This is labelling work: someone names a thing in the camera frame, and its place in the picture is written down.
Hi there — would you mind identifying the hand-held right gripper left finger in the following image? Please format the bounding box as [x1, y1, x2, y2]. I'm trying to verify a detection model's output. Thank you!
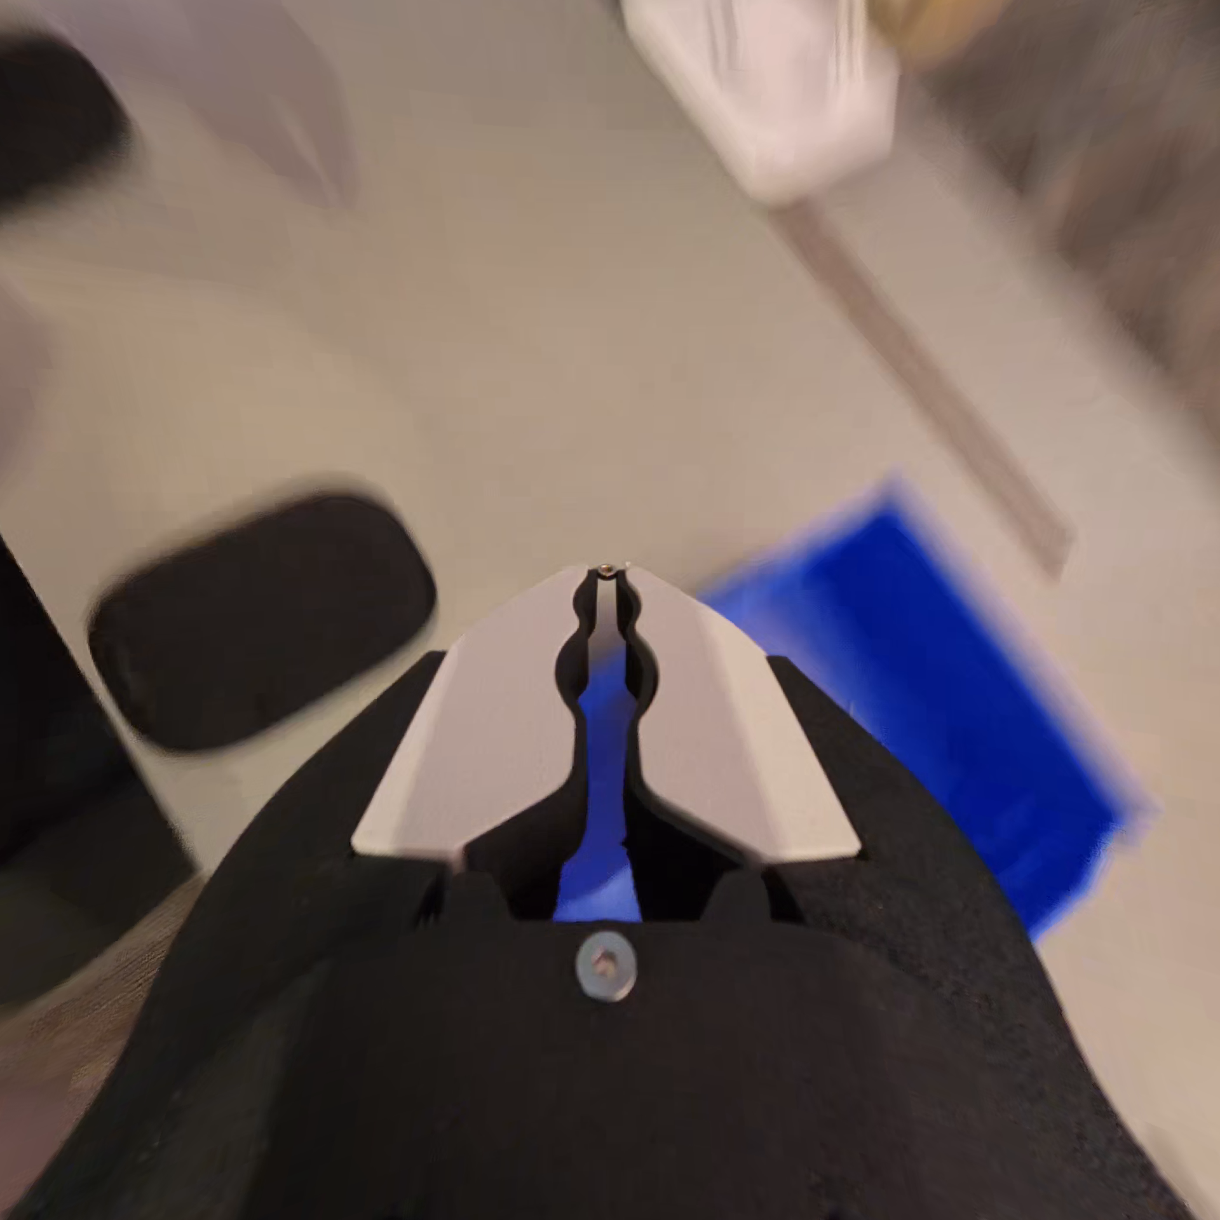
[351, 565, 602, 870]

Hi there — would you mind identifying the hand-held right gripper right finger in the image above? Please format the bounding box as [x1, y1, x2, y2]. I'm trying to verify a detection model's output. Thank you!
[616, 562, 865, 867]

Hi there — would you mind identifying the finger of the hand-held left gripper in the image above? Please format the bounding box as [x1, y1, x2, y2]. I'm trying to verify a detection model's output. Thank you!
[56, 0, 355, 209]

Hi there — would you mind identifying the blue plastic bin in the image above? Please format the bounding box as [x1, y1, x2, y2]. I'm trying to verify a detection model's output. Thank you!
[554, 472, 1149, 945]

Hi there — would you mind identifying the black padded wrist rest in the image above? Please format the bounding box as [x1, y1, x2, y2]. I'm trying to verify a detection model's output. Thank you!
[88, 491, 441, 753]

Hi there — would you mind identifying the person's black clothing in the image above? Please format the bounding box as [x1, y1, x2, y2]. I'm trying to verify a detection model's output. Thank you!
[0, 538, 197, 1002]

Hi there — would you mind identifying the instruction sign on white stand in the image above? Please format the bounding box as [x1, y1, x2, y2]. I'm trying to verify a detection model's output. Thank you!
[618, 0, 1003, 206]

